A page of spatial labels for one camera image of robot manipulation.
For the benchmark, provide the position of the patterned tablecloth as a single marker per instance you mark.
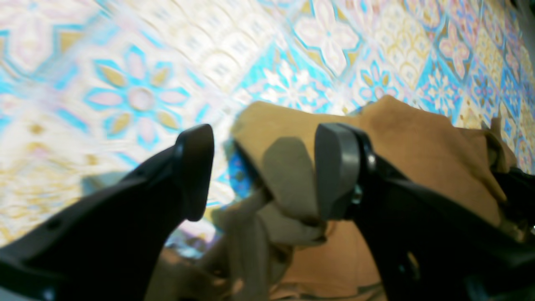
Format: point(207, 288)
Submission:
point(92, 88)

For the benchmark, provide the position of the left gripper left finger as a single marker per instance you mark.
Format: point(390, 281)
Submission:
point(105, 246)

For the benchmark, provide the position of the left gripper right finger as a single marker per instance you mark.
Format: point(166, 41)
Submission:
point(425, 246)

